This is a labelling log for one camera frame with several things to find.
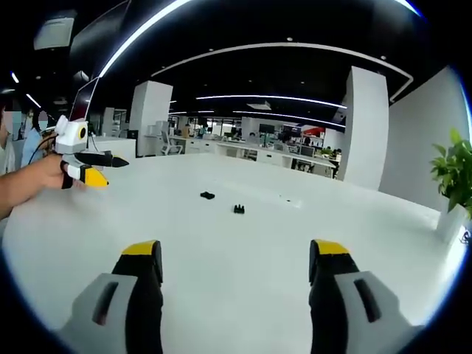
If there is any white ceiling air vent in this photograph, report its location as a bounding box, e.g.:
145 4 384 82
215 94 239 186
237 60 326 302
32 16 73 52

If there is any green potted plant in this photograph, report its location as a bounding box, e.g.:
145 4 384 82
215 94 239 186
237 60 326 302
430 128 472 218

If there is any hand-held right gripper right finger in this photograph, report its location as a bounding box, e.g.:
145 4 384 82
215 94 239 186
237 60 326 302
308 238 425 354

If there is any person's left hand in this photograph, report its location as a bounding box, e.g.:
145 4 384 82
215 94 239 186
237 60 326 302
32 154 89 192

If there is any white plant pot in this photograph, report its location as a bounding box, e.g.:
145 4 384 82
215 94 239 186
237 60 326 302
437 202 471 244

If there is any row of office desks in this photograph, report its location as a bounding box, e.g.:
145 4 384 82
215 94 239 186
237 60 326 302
167 131 342 180

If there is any wide white pillar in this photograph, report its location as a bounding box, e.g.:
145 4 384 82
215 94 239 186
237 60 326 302
337 65 391 192

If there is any white square pillar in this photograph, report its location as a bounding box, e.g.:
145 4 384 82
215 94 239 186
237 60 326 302
128 80 174 158

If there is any white office chair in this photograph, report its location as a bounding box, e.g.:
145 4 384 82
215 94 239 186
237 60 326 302
161 131 185 156

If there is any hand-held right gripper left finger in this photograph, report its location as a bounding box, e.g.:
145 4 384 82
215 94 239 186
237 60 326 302
55 239 164 354

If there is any black cable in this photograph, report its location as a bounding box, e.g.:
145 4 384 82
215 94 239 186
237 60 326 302
27 133 60 167

